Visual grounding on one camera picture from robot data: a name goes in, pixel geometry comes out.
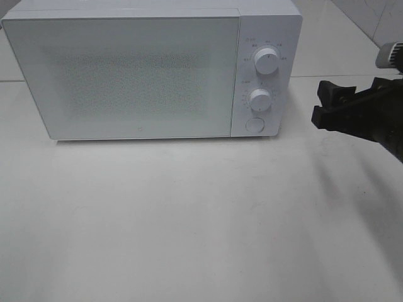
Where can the white microwave door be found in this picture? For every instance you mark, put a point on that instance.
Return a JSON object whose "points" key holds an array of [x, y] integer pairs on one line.
{"points": [[129, 78]]}

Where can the upper white power knob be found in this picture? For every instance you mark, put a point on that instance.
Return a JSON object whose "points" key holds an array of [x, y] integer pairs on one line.
{"points": [[266, 60]]}

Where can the round white door button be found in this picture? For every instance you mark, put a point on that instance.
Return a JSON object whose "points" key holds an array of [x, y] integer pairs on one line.
{"points": [[255, 125]]}

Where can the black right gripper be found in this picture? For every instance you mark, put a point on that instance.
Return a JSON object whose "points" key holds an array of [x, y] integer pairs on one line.
{"points": [[374, 114]]}

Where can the white microwave oven body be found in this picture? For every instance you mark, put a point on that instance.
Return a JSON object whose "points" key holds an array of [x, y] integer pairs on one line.
{"points": [[261, 23]]}

